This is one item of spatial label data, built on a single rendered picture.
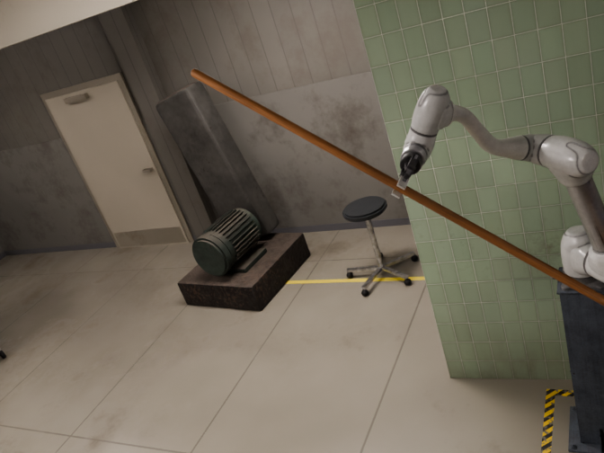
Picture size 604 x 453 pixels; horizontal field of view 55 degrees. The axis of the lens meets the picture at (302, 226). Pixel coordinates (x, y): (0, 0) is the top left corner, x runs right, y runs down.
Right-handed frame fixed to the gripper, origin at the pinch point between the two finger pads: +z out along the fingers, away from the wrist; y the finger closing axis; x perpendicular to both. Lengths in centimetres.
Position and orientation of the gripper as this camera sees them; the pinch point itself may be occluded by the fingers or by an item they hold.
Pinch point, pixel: (400, 186)
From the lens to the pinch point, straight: 194.3
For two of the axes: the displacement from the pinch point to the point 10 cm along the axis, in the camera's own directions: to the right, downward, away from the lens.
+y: -3.6, 7.1, 6.1
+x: -8.7, -4.9, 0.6
